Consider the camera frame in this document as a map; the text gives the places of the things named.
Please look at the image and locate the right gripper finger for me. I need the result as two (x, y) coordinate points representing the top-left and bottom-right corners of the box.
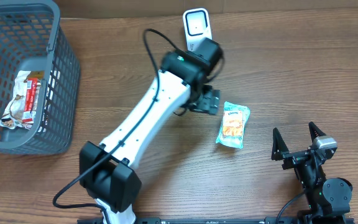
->
(271, 128), (289, 161)
(308, 121), (326, 141)

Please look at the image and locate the teal wet wipes pack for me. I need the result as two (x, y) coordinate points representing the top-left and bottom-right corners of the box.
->
(216, 101), (251, 149)

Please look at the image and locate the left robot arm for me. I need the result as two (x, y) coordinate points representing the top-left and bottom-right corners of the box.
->
(80, 38), (223, 223)

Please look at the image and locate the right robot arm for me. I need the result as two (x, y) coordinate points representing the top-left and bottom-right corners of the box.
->
(271, 122), (354, 223)

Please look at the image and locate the white barcode scanner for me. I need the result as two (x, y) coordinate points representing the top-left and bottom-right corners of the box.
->
(183, 7), (213, 51)

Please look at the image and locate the red snack bar wrapper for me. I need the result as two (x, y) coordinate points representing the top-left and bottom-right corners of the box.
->
(22, 78), (38, 123)

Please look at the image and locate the grey plastic mesh basket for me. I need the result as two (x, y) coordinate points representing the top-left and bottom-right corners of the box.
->
(0, 1), (81, 154)

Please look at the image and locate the white brown snack bag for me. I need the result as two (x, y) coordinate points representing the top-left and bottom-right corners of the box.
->
(0, 71), (44, 129)

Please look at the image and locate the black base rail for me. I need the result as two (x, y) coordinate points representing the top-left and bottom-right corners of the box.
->
(77, 217), (355, 224)

